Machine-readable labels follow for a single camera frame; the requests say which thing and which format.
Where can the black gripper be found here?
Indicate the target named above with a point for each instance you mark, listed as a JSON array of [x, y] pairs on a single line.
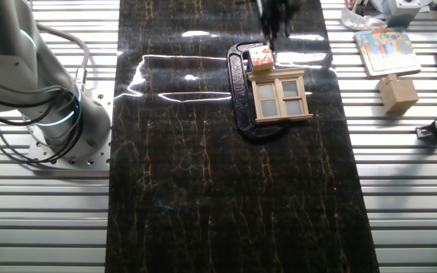
[[279, 7]]

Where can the grey control box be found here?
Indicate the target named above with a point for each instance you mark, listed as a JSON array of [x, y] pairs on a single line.
[[400, 9]]

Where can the orange and white puzzle cube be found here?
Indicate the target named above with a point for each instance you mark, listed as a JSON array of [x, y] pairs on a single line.
[[260, 58]]

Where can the black C-clamp with steel screw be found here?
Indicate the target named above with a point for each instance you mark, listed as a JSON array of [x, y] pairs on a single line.
[[239, 95]]

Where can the beige wooden block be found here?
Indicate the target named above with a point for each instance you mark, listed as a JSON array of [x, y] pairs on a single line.
[[398, 96]]

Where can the crumpled white plastic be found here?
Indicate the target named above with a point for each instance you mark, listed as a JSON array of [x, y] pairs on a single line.
[[359, 22]]

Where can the colourful picture puzzle board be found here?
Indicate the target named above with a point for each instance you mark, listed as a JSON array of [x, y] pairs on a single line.
[[387, 51]]

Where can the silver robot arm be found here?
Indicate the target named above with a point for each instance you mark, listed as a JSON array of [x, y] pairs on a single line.
[[13, 76]]

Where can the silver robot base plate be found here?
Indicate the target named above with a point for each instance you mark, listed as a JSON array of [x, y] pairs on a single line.
[[97, 159]]

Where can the wooden four-slot tray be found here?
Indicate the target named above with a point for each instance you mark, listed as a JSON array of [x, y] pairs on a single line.
[[279, 99]]

